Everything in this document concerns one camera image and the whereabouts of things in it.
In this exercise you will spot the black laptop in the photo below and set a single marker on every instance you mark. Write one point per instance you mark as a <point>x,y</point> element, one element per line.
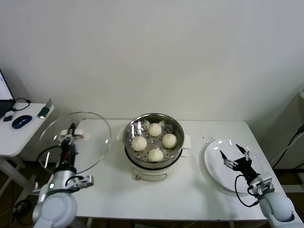
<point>3,90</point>

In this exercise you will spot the white furniture base bar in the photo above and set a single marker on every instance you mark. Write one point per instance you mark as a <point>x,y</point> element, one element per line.
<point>293,188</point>

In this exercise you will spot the blue computer mouse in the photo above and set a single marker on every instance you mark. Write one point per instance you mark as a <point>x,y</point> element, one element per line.
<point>21,121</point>

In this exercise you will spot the white round plate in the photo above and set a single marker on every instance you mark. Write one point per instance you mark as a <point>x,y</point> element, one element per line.
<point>213,161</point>

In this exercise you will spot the small green grey device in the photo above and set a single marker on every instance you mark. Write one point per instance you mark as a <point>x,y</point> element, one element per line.
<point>44,111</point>

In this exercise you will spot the pale right robot arm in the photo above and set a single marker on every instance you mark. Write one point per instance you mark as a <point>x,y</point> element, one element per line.
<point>278,211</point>

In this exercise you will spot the white steamed baozi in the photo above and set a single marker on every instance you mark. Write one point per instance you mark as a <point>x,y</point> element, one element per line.
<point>139,143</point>
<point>156,154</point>
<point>154,130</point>
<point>169,140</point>

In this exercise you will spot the white electric pot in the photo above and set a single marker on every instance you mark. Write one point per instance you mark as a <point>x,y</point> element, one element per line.
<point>147,172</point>

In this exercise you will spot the black white usb adapter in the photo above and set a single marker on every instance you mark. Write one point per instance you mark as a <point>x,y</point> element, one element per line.
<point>7,118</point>

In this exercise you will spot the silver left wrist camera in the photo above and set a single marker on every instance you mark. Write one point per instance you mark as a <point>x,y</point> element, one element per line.
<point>82,182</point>

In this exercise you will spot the pale left robot arm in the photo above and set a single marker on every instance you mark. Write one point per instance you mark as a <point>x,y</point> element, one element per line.
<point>54,211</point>

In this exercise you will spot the glass pot lid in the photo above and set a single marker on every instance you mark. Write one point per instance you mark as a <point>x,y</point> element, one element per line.
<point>95,142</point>

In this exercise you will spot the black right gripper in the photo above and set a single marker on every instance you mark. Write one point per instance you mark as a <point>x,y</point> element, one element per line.
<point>245,167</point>

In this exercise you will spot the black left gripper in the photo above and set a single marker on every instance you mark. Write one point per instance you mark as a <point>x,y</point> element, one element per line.
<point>69,156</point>

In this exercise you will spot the steel steamer basket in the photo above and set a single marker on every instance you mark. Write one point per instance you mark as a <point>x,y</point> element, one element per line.
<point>178,128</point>

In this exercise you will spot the white side table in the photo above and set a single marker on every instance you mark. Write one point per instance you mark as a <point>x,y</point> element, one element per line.
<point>21,137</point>

